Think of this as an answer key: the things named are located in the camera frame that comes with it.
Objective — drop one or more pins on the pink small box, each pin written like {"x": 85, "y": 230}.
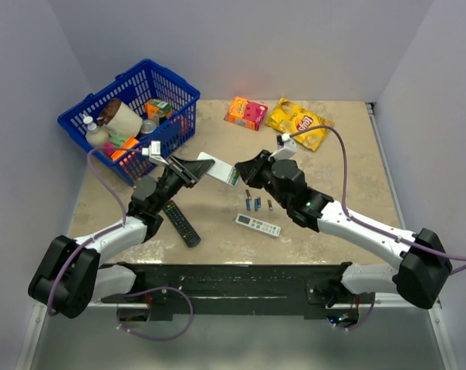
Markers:
{"x": 109, "y": 149}

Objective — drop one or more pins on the blue battery left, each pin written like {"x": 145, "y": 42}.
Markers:
{"x": 248, "y": 204}

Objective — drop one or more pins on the cream cylindrical container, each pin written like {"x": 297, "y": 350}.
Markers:
{"x": 117, "y": 116}

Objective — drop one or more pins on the small white remote control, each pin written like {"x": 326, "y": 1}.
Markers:
{"x": 220, "y": 171}

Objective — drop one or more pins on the metal tin can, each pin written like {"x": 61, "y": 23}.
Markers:
{"x": 148, "y": 126}

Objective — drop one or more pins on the light green packet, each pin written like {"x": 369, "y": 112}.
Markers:
{"x": 118, "y": 139}

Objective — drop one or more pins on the black TV remote control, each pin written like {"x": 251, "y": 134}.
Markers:
{"x": 181, "y": 224}

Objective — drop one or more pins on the orange box in basket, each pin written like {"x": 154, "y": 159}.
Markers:
{"x": 120, "y": 150}

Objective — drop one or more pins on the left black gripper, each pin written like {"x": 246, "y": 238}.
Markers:
{"x": 189, "y": 172}

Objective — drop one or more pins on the orange pink snack box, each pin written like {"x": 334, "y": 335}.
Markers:
{"x": 246, "y": 113}

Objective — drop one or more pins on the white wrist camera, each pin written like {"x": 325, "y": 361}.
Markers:
{"x": 153, "y": 153}
{"x": 286, "y": 147}

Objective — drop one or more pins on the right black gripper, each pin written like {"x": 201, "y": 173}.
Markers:
{"x": 250, "y": 171}

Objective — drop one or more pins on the long white remote control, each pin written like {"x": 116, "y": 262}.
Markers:
{"x": 258, "y": 225}

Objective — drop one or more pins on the blue plastic shopping basket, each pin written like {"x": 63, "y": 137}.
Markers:
{"x": 145, "y": 80}

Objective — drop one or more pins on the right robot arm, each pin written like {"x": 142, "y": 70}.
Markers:
{"x": 414, "y": 264}

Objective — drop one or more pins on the yellow Lays chips bag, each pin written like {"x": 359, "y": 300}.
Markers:
{"x": 289, "y": 117}

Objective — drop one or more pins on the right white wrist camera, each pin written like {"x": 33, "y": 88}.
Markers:
{"x": 286, "y": 147}

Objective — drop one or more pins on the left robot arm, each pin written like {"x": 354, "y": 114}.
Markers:
{"x": 71, "y": 274}

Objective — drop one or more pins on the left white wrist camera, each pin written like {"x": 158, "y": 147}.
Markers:
{"x": 153, "y": 153}

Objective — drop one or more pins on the orange green juice carton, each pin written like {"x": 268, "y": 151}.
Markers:
{"x": 157, "y": 110}

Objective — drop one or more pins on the white bottle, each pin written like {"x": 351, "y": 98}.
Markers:
{"x": 95, "y": 135}

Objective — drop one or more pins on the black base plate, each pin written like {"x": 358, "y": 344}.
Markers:
{"x": 306, "y": 290}

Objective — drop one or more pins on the green battery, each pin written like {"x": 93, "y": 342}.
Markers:
{"x": 234, "y": 179}

